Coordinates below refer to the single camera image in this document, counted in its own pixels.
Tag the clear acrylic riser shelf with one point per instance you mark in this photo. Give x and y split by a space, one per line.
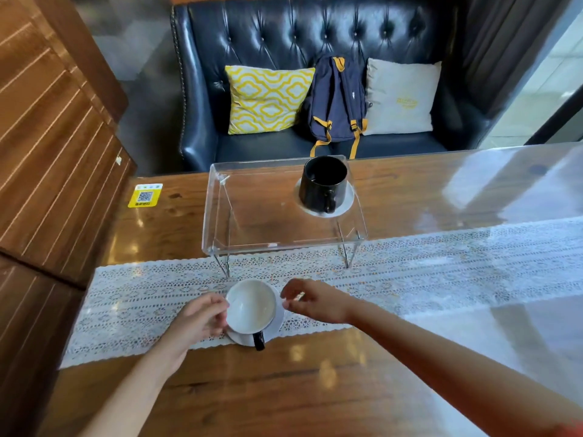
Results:
255 213

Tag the black mug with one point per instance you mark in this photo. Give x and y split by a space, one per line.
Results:
322 186

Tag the grey cushion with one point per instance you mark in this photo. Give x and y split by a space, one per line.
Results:
401 97

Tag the person's left hand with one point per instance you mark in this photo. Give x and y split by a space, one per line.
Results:
196 323

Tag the white lace table runner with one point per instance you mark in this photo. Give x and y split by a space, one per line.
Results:
410 268

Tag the person's right hand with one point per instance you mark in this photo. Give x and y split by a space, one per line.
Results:
321 302

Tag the person's right thumb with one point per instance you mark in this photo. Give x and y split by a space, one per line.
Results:
293 307

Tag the dark blue tufted leather sofa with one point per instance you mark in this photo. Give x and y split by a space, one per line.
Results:
273 31

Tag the person's left forearm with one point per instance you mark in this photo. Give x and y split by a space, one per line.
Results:
136 395

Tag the yellow patterned cushion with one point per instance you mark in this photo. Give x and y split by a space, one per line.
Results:
268 100

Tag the black window frame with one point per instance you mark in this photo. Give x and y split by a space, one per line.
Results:
553 125

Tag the person's left fingers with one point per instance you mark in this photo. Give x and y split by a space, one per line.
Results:
219 314

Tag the wooden slatted partition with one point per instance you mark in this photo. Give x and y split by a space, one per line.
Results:
45 154

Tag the dark grey curtain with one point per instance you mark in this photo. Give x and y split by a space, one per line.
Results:
505 45

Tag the person's right forearm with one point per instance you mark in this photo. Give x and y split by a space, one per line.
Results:
455 368

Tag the yellow square sticker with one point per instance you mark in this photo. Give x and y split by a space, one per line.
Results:
145 196

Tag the white saucer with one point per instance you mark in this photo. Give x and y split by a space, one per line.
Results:
276 329
347 202

